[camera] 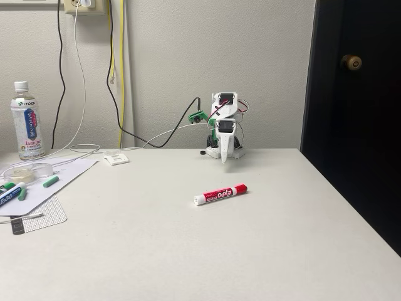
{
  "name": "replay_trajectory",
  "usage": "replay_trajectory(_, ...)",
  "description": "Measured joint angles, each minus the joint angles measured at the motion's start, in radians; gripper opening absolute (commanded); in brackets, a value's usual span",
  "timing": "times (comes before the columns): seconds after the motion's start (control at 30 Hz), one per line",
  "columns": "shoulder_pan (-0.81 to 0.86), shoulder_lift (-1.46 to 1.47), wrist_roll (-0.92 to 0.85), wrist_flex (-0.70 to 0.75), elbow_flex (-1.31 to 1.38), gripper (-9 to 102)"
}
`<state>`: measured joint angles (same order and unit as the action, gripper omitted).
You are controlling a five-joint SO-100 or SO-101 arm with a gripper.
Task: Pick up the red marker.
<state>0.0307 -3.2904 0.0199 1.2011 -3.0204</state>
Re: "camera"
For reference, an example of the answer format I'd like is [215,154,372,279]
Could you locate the brass door knob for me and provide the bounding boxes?
[340,54,363,71]

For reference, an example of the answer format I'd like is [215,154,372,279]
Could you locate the beige wall outlet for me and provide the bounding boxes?
[63,0,107,16]

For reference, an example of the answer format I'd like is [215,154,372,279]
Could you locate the thin black cable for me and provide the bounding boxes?
[51,0,66,150]

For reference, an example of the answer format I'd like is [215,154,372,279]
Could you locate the black camera cable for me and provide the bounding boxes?
[106,0,202,149]

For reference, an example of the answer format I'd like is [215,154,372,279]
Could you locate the white paper sheet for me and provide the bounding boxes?
[0,156,100,217]

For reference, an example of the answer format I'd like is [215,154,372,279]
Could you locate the white wall plate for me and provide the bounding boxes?
[103,152,130,166]

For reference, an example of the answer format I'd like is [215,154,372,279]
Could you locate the yellow cable with clear plug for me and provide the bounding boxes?
[107,0,116,85]

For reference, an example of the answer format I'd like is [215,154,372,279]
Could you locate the clear petri dish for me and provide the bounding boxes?
[0,161,55,184]

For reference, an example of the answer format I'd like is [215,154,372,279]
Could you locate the dark door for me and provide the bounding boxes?
[299,0,401,258]

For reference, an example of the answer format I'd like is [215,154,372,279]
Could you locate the red black servo wire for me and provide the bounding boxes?
[236,98,251,122]

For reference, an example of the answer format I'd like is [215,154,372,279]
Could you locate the grid pattern mat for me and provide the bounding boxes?
[9,194,69,235]

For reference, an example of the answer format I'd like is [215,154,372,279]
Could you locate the green camera mount with camera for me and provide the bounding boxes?
[187,109,219,144]

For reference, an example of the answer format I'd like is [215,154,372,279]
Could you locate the thin white swab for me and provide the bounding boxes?
[0,213,44,224]

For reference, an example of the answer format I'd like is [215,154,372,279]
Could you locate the jasmine tea plastic bottle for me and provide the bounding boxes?
[10,80,46,161]

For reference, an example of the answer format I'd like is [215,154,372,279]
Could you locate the red Expo dry-erase marker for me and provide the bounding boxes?
[193,182,249,207]

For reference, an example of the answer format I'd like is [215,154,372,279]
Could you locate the white power cable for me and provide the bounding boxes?
[11,4,217,167]

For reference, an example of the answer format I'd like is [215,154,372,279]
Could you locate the blue Expo marker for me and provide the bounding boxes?
[0,181,28,208]

